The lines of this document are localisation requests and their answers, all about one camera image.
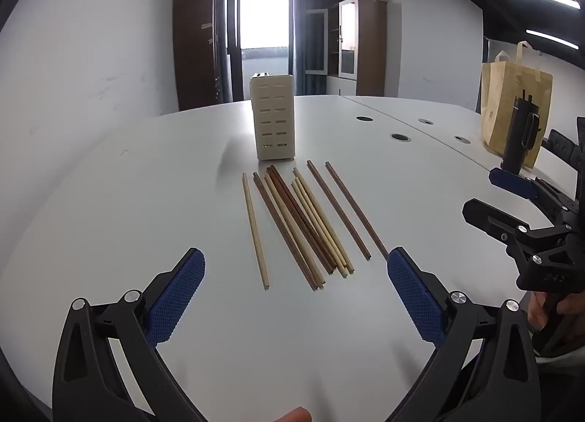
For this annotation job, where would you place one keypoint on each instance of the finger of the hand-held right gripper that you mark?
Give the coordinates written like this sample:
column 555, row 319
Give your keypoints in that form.
column 489, row 219
column 512, row 182

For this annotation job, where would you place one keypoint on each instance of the person's left hand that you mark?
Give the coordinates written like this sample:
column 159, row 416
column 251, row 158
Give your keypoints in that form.
column 292, row 416

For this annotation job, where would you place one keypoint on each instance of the brown wooden cabinet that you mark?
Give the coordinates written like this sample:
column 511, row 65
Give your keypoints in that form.
column 194, row 47

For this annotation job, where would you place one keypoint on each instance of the glass door cabinet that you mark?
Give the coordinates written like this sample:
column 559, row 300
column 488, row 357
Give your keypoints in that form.
column 361, row 43

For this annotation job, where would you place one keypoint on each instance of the glass balcony door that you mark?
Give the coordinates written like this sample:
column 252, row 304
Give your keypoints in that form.
column 264, row 20

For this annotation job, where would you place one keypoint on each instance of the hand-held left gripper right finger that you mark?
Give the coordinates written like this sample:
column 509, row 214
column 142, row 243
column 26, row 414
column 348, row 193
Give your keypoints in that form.
column 416, row 298

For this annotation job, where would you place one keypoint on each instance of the dark grey curtain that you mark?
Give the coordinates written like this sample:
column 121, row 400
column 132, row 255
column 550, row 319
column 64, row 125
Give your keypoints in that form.
column 308, row 84
column 226, row 38

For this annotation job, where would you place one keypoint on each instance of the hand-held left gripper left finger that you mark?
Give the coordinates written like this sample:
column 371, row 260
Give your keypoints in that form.
column 176, row 298

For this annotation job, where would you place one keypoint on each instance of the person's right hand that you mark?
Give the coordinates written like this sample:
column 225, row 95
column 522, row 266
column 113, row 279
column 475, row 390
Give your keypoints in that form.
column 538, row 310

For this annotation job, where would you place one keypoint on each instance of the black tumbler bottle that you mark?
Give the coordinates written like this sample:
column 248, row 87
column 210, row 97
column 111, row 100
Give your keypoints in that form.
column 518, row 129

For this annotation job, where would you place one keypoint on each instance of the brown wooden chopstick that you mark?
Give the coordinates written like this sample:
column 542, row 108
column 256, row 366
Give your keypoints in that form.
column 357, row 209
column 308, row 221
column 300, row 221
column 338, row 209
column 263, row 189

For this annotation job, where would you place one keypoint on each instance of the beige plastic utensil holder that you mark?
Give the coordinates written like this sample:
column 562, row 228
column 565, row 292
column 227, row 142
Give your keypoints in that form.
column 273, row 120

